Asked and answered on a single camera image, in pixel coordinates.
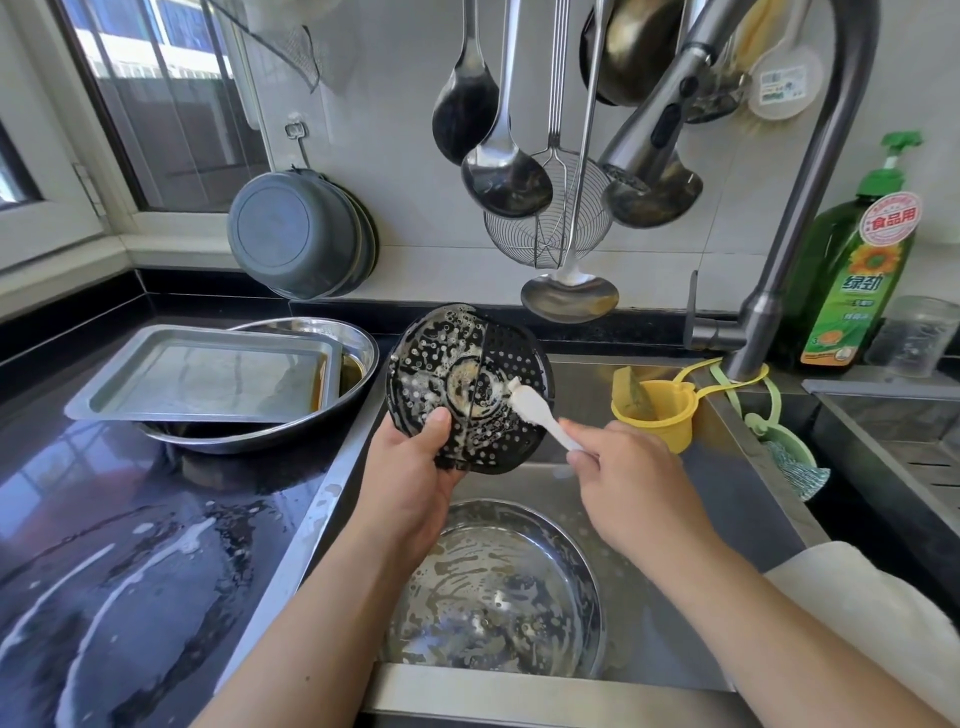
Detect white dish brush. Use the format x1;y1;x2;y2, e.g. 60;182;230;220
745;0;830;123

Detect person's left hand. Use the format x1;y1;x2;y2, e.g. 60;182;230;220
345;405;461;575

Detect white hanging cloth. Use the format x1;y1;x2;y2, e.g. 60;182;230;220
202;0;347;89

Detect rectangular steel tray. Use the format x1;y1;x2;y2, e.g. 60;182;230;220
63;324;344;425

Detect green hanging sponge holder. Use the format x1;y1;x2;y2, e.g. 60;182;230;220
711;363;831;503

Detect person's left forearm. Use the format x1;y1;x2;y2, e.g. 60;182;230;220
192;532;437;728

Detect steel soup ladle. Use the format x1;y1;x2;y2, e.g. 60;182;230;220
460;0;557;221

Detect yellow dish brush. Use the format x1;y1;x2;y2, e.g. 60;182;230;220
730;0;794;77

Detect round steel basin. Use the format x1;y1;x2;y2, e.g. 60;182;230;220
142;315;381;456

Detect black round steamer rack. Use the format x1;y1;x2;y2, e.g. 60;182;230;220
385;303;558;476

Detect steel gooseneck faucet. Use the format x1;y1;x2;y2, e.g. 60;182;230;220
597;0;882;381

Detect stainless steel sink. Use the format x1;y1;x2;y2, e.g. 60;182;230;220
210;348;830;728

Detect grey hanging basin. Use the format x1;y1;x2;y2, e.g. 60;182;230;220
226;168;366;302

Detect clear plastic cup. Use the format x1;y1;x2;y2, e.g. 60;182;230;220
864;294;960;381

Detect white cleaning brush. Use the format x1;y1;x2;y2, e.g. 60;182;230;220
505;378;585;455

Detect person's right hand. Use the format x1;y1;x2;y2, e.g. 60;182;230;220
558;417;722;569

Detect round steel pan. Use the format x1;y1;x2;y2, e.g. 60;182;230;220
384;498;606;680

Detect yellow hanging sink cup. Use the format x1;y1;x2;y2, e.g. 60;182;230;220
609;357;770;455

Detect orange-handled brass ladle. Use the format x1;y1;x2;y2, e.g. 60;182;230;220
579;0;689;108

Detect hanging steel ladles and skimmer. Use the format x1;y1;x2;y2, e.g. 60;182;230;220
430;0;503;167

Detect steel wall hook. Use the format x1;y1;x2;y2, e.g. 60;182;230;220
282;117;315;174

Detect green dish soap bottle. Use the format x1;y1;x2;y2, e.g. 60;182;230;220
783;130;926;371

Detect wire mesh skimmer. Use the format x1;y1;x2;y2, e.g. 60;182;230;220
483;0;617;272

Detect yellow-handled steel ladle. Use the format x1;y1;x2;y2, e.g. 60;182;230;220
519;0;623;326

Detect dark green hanging basin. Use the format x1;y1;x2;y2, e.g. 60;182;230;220
345;181;383;291

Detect person's right forearm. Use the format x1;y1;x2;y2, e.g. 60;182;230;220
660;532;954;728

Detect white dish rag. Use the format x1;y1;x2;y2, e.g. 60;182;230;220
765;540;960;728

